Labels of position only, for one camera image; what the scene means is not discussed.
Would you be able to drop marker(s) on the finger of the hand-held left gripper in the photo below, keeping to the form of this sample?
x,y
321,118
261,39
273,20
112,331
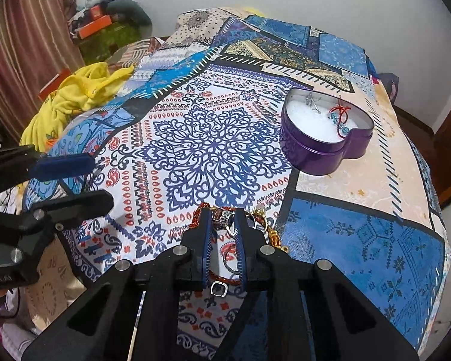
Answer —
x,y
79,202
65,166

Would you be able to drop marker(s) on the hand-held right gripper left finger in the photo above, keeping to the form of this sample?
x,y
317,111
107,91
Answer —
x,y
206,233

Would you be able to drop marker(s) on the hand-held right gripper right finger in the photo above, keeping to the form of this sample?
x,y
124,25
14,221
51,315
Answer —
x,y
239,233

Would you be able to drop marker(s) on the thin silver bangle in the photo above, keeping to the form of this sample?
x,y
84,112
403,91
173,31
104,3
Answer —
x,y
229,266

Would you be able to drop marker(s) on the purple heart-shaped tin box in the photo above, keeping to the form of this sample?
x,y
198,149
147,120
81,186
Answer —
x,y
315,150

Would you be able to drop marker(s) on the yellow cloth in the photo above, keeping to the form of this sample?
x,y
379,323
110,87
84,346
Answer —
x,y
79,90

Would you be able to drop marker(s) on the blue patterned printed blanket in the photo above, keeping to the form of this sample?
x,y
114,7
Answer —
x,y
210,150

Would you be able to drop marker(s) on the flat orange packet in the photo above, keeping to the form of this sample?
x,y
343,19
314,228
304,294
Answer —
x,y
54,82

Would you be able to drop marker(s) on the striped brown curtain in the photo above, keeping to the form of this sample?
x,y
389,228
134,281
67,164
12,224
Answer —
x,y
22,30

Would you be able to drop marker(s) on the orange cardboard box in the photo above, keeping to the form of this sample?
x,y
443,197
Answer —
x,y
96,26

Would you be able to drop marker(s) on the dark green bag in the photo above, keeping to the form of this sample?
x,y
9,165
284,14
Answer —
x,y
129,13

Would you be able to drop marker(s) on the dark purple bag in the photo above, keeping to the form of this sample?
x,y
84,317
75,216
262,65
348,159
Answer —
x,y
389,84

